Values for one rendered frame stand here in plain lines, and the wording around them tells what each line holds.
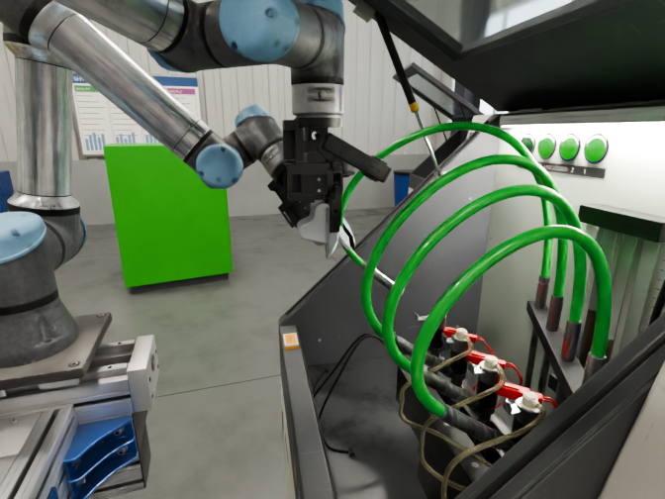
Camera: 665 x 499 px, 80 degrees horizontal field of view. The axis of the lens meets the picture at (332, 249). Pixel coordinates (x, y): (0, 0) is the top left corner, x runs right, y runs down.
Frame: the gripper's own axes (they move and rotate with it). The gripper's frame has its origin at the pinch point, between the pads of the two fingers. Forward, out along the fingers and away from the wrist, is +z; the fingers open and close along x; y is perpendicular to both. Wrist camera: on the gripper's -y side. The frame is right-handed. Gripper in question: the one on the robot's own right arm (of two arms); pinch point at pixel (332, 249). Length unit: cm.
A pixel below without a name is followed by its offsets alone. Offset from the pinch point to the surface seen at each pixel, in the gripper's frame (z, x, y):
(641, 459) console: 7.9, 38.7, -18.4
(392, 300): 1.2, 18.4, -3.7
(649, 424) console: 5.0, 38.1, -19.1
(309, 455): 27.7, 12.7, 6.0
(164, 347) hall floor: 123, -198, 78
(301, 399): 27.7, -0.3, 5.7
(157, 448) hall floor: 123, -103, 63
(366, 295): 3.8, 10.4, -2.8
